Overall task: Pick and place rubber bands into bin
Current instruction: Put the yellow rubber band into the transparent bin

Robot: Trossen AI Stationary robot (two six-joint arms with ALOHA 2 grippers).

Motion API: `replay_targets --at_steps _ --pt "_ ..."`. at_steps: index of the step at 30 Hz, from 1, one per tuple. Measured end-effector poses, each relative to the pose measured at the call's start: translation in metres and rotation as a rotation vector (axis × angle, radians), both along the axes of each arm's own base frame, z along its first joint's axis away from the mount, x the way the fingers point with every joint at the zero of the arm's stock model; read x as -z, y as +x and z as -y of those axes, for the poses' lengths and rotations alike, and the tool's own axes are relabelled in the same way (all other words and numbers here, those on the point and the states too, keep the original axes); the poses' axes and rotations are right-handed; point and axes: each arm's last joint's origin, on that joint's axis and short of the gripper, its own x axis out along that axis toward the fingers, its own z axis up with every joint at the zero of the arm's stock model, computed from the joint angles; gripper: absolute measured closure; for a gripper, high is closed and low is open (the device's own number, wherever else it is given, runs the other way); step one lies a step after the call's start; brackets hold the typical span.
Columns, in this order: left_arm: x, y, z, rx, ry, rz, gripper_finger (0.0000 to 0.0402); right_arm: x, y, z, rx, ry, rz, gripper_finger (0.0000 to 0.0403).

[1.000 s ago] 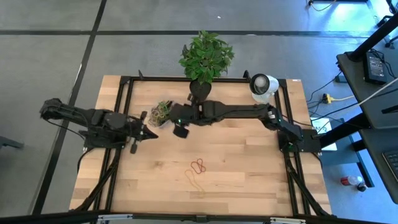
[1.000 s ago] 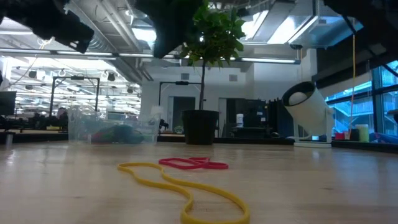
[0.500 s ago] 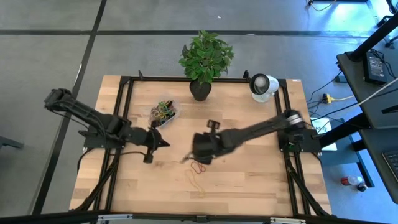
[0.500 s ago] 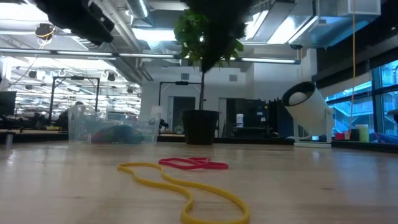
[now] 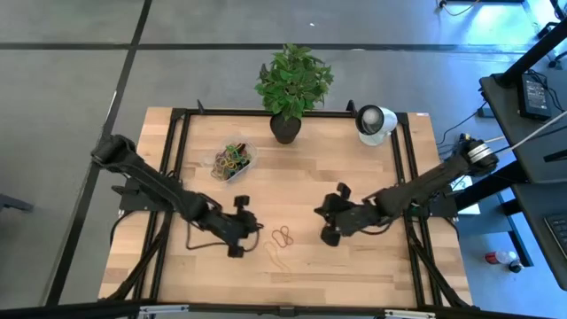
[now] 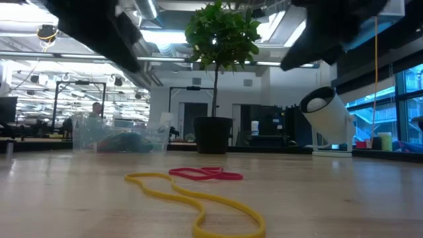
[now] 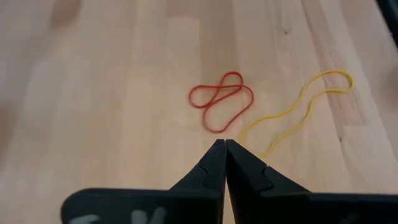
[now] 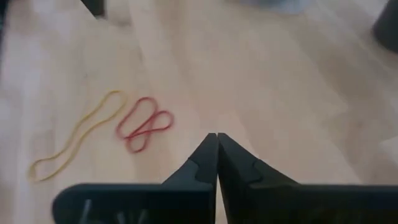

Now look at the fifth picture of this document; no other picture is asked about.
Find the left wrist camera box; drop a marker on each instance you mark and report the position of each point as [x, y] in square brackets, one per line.
[242, 204]

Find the black keyboard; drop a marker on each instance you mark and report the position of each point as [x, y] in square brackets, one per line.
[559, 235]

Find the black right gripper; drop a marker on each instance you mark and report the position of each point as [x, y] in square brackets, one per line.
[359, 217]

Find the clear plastic bin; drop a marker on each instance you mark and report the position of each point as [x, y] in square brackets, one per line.
[208, 161]

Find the black stand pole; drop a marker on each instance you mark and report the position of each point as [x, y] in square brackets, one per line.
[531, 55]

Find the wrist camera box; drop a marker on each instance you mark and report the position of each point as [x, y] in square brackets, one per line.
[242, 204]
[344, 191]

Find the white paper sheet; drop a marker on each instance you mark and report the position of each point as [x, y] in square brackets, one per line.
[471, 209]

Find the grey chair leg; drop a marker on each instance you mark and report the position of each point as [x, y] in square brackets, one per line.
[13, 203]

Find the green rubber band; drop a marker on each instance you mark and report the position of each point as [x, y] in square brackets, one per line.
[232, 148]

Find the yellow power plug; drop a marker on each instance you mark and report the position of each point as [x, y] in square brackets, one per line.
[463, 137]

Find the black rig bar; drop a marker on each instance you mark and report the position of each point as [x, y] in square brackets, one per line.
[283, 311]

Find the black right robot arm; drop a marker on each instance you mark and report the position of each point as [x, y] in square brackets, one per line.
[421, 188]

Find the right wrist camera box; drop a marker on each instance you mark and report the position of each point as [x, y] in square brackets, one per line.
[344, 191]

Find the black aluminium table frame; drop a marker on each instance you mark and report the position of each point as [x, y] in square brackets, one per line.
[212, 111]

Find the red-labelled plastic bottle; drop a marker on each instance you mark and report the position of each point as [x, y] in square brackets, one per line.
[500, 257]

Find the green potted plant black pot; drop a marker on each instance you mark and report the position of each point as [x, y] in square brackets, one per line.
[292, 84]

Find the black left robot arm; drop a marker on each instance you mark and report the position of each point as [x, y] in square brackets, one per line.
[155, 186]

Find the white dome camera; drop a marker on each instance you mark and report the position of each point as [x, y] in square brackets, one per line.
[376, 126]

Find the black desk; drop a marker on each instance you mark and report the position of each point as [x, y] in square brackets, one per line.
[500, 102]

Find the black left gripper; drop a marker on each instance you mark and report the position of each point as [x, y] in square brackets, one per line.
[232, 228]

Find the black chair base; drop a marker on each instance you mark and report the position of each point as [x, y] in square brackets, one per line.
[547, 30]

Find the black power adapter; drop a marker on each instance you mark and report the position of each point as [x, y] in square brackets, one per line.
[533, 97]

